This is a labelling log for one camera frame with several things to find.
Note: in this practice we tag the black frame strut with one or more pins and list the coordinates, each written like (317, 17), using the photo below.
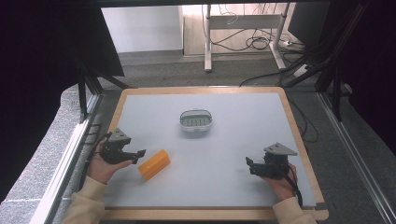
(336, 84)
(82, 96)

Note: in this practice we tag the white power strip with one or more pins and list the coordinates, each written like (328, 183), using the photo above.
(300, 71)

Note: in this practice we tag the person's right hand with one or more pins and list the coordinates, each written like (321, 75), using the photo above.
(283, 188)

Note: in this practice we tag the aluminium frame rail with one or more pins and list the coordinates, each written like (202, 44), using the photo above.
(358, 158)
(62, 174)

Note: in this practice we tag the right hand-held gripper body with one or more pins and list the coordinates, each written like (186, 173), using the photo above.
(275, 166)

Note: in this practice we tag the person's left hand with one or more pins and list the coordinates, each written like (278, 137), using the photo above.
(99, 171)

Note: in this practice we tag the orange rectangular block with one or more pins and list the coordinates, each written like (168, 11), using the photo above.
(154, 165)

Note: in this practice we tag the grey table mat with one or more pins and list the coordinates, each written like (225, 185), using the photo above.
(218, 174)

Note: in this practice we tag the black curtain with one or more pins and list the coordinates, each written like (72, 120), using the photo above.
(40, 62)
(373, 62)

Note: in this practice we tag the white metal desk frame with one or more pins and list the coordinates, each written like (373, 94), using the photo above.
(207, 37)

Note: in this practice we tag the white oval drain basket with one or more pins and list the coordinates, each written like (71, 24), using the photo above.
(196, 122)

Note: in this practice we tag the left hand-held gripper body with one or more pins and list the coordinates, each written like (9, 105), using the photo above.
(113, 152)

